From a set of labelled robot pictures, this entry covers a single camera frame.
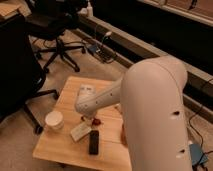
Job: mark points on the black chair at left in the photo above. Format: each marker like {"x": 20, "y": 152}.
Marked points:
{"x": 21, "y": 75}

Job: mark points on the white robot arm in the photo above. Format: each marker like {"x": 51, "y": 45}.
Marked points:
{"x": 151, "y": 97}

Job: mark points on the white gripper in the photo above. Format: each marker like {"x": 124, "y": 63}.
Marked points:
{"x": 87, "y": 118}

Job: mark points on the black remote control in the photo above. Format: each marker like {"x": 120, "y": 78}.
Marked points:
{"x": 94, "y": 142}

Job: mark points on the wooden table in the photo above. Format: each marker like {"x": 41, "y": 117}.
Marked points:
{"x": 58, "y": 146}

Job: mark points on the black office chair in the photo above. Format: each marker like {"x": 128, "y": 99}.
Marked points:
{"x": 48, "y": 19}

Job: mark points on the power strip with cables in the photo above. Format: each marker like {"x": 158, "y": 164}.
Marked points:
{"x": 98, "y": 51}

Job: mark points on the white spray bottle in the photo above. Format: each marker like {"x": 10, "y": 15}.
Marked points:
{"x": 88, "y": 11}

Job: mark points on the blue box on floor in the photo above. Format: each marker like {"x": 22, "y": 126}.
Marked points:
{"x": 197, "y": 154}

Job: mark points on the red bowl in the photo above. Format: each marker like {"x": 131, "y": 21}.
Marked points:
{"x": 123, "y": 137}

